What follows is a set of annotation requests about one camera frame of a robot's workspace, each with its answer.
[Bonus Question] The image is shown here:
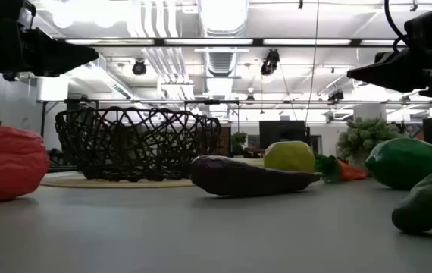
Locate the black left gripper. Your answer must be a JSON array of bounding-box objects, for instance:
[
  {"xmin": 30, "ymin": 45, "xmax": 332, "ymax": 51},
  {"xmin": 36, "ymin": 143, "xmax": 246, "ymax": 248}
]
[{"xmin": 0, "ymin": 0, "xmax": 99, "ymax": 83}]

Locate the bright green lime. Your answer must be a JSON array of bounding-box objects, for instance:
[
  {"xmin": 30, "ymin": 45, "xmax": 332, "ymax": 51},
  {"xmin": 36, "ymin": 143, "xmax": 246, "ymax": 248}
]
[{"xmin": 365, "ymin": 136, "xmax": 432, "ymax": 190}]

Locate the orange carrot with green leaves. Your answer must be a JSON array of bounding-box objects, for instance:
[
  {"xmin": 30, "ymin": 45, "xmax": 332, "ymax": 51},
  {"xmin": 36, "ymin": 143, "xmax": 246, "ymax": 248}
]
[{"xmin": 314, "ymin": 153, "xmax": 369, "ymax": 185}]

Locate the yellow-green apple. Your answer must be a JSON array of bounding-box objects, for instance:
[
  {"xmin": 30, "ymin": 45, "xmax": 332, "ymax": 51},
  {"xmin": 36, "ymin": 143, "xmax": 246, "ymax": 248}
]
[{"xmin": 263, "ymin": 140, "xmax": 316, "ymax": 174}]

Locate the dark purple eggplant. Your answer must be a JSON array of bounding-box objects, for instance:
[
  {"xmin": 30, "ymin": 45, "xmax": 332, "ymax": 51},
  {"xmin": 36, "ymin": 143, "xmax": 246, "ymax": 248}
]
[{"xmin": 190, "ymin": 155, "xmax": 321, "ymax": 197}]

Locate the green broccoli cluster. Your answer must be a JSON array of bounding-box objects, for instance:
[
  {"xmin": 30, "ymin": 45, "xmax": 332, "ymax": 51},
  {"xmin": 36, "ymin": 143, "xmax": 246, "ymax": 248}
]
[{"xmin": 336, "ymin": 116, "xmax": 405, "ymax": 170}]

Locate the red bell pepper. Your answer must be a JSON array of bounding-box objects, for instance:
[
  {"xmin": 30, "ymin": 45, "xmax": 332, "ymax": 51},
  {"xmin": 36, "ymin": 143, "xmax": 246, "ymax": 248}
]
[{"xmin": 0, "ymin": 123, "xmax": 50, "ymax": 205}]

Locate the round wooden board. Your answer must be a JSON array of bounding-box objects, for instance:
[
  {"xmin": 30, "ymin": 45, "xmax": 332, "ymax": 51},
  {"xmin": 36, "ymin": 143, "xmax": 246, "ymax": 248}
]
[{"xmin": 39, "ymin": 172, "xmax": 196, "ymax": 190}]

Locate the small potted green plant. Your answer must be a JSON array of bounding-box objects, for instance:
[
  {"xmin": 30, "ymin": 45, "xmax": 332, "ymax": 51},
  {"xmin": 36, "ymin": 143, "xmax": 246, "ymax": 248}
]
[{"xmin": 230, "ymin": 131, "xmax": 248, "ymax": 156}]

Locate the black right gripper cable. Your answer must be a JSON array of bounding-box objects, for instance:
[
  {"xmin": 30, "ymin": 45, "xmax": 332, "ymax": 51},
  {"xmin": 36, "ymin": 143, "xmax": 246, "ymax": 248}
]
[{"xmin": 384, "ymin": 0, "xmax": 410, "ymax": 52}]

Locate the black wire basket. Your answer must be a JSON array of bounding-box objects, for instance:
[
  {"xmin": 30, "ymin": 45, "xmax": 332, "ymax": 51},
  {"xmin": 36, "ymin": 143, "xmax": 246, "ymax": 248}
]
[{"xmin": 55, "ymin": 106, "xmax": 221, "ymax": 182}]

